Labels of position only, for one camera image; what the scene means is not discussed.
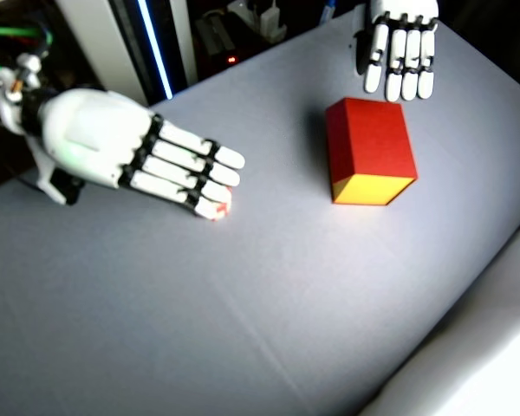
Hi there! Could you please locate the black device with red light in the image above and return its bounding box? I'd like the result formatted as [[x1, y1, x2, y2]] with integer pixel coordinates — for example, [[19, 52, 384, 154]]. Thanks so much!
[[197, 45, 263, 82]]

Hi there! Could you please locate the green cable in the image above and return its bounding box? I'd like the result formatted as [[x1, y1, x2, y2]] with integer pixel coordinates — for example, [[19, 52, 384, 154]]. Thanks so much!
[[0, 24, 54, 48]]

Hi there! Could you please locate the white pillar with blue light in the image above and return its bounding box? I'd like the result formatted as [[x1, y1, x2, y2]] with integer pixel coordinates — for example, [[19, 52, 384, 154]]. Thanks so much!
[[55, 0, 198, 106]]

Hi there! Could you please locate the red and yellow box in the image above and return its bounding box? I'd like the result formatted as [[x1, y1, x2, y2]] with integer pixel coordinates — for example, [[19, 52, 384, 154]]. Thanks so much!
[[325, 97, 419, 206]]

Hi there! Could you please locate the grey table cloth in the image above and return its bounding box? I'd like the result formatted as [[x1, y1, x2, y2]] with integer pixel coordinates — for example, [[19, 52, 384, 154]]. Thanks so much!
[[0, 8, 520, 416]]

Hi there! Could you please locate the white adapter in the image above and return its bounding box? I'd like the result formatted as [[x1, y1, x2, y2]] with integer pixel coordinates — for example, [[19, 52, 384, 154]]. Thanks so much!
[[258, 0, 288, 43]]

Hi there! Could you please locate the white padded surface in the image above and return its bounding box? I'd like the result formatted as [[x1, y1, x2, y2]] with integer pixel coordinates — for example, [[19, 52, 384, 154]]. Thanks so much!
[[358, 216, 520, 416]]

